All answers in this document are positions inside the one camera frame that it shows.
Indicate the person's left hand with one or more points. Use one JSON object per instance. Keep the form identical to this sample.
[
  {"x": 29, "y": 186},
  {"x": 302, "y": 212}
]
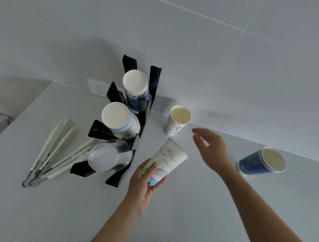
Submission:
[{"x": 137, "y": 189}]

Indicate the person's right hand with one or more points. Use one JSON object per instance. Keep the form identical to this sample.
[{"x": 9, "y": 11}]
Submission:
[{"x": 214, "y": 152}]

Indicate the white sketch-print paper cup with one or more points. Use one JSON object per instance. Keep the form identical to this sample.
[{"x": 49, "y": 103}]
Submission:
[
  {"x": 174, "y": 127},
  {"x": 169, "y": 159}
]

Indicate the black cup holder rack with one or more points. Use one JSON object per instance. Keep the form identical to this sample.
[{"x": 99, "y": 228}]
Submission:
[{"x": 115, "y": 94}]

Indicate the stack of blue paper cups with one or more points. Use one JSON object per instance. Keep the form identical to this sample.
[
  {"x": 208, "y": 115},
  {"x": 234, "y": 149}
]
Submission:
[{"x": 134, "y": 81}]

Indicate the white wall socket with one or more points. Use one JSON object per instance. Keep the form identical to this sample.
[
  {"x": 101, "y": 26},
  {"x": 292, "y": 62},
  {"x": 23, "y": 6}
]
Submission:
[{"x": 96, "y": 87}]

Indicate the person's right forearm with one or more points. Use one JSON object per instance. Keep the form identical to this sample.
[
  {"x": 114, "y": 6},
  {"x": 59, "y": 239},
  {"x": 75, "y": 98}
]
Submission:
[{"x": 259, "y": 212}]

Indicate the stack of white paper cups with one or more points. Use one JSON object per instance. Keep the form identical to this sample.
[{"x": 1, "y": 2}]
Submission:
[{"x": 116, "y": 116}]

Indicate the dark blue paper cup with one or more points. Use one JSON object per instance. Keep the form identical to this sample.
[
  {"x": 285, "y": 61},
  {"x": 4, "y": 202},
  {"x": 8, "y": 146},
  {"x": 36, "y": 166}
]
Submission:
[{"x": 251, "y": 164}]

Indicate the white plastic tongs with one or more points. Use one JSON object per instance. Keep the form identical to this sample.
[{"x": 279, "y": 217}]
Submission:
[
  {"x": 69, "y": 133},
  {"x": 79, "y": 149}
]

